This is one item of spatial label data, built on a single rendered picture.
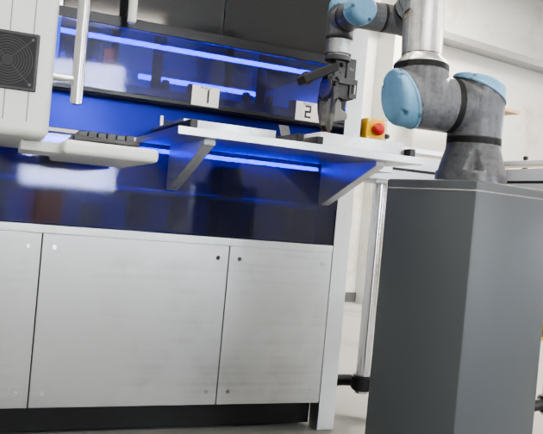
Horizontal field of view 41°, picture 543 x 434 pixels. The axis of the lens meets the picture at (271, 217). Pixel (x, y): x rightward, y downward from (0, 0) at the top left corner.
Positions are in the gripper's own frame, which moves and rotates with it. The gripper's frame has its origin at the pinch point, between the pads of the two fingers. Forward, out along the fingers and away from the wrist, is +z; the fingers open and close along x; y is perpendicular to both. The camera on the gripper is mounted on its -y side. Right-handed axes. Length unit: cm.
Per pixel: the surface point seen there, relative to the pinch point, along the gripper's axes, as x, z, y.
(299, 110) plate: 30.1, -8.5, 5.6
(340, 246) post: 30, 33, 25
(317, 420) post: 31, 90, 22
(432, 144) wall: 376, -52, 295
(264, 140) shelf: -9.7, 6.8, -21.2
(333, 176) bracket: 21.4, 11.6, 15.2
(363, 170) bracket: 3.0, 9.9, 15.1
